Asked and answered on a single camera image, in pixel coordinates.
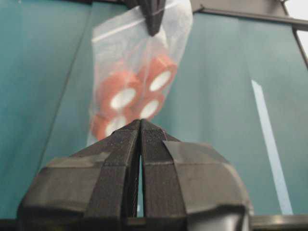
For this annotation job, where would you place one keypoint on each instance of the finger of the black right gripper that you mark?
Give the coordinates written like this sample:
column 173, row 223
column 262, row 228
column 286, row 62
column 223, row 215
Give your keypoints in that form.
column 134, row 3
column 153, row 11

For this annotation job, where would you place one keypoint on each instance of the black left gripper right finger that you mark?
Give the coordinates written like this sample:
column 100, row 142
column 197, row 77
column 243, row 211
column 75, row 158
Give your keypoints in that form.
column 190, row 186

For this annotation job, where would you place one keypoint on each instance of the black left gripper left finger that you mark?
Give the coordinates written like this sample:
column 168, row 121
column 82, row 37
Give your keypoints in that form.
column 94, row 189

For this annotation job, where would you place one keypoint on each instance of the clear zip bag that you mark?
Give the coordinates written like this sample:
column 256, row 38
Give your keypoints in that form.
column 124, row 44

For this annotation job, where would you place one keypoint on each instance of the orange tape roll top left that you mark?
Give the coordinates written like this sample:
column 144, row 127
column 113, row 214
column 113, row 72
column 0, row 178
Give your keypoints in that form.
column 158, row 74

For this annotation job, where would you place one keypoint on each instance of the orange tape roll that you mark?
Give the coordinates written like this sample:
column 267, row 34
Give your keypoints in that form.
column 102, row 127
column 118, row 91
column 147, row 107
column 158, row 74

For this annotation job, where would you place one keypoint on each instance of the orange tape roll bottom right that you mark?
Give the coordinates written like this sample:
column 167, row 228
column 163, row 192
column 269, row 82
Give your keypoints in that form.
column 102, row 127

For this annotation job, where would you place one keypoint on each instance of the orange tape roll top right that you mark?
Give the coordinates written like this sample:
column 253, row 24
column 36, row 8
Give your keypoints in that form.
column 118, row 91

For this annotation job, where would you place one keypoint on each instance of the orange tape roll bottom left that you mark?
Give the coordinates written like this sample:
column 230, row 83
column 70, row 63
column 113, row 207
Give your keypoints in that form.
column 147, row 107

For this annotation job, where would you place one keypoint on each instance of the light blue tape strip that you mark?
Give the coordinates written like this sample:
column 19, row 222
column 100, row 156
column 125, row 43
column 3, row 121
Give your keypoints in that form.
column 272, row 151

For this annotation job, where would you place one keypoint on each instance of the black right frame rail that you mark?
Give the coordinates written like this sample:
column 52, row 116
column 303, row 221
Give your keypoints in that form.
column 268, row 34

